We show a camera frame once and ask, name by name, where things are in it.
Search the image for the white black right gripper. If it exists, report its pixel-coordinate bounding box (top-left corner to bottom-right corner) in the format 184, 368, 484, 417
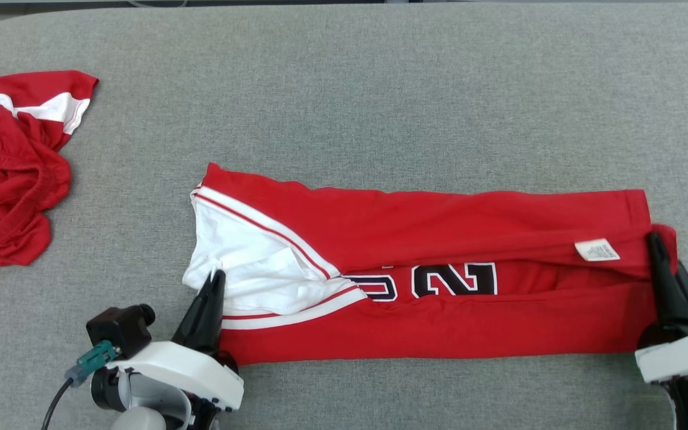
635, 232, 688, 430

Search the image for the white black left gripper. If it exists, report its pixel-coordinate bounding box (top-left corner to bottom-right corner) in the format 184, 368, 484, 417
90, 270, 244, 430

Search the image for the red white numbered jersey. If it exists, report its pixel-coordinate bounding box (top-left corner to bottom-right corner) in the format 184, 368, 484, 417
183, 162, 679, 366

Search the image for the grey fabric sofa cushion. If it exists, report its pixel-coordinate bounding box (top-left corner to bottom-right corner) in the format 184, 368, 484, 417
0, 1, 688, 430

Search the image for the thin black cable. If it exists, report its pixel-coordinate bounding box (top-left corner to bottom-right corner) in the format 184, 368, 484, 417
41, 377, 76, 430

